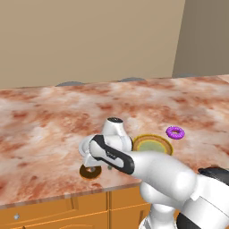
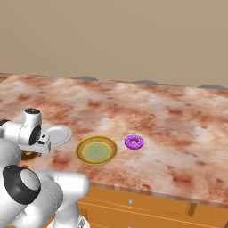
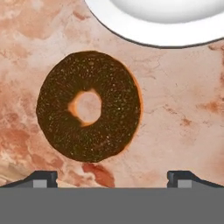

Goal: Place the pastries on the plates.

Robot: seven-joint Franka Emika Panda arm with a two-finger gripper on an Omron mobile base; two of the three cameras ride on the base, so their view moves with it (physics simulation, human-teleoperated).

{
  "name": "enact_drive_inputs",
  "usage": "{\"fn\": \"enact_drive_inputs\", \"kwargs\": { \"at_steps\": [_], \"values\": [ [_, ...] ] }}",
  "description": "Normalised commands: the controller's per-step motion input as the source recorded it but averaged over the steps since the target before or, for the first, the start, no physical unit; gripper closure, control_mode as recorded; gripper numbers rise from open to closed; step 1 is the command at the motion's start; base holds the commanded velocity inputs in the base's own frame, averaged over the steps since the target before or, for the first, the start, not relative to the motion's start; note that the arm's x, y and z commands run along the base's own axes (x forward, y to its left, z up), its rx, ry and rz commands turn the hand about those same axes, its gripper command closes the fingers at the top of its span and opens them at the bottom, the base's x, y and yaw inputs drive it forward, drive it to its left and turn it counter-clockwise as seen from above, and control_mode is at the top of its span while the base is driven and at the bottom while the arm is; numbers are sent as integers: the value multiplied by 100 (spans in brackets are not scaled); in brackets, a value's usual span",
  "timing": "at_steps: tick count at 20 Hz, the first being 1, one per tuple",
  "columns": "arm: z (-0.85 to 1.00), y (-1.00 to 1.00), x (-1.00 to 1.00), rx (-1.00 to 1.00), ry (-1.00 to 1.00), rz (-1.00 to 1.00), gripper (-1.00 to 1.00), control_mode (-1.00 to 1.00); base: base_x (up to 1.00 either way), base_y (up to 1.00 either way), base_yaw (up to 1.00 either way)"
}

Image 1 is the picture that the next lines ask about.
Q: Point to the purple frosted donut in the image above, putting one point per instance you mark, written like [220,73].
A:
[175,136]

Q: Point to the grey stool seat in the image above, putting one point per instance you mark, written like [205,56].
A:
[131,79]
[70,83]

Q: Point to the wide orange wooden drawer front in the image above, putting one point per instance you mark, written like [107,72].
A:
[47,206]

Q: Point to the small silver drawer knob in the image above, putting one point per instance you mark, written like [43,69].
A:
[17,216]

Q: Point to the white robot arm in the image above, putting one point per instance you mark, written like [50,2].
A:
[167,176]

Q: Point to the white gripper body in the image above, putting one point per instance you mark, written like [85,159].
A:
[90,163]

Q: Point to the wide orange wooden cupboard door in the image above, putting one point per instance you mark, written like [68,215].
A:
[74,222]

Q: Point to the narrow orange wooden drawer front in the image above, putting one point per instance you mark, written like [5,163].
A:
[126,197]

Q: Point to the narrow orange wooden cupboard door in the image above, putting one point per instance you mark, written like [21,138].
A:
[125,218]

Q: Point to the yellow-rimmed green plate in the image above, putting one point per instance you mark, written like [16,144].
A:
[150,145]

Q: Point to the brown chocolate donut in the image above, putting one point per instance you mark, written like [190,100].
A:
[86,173]

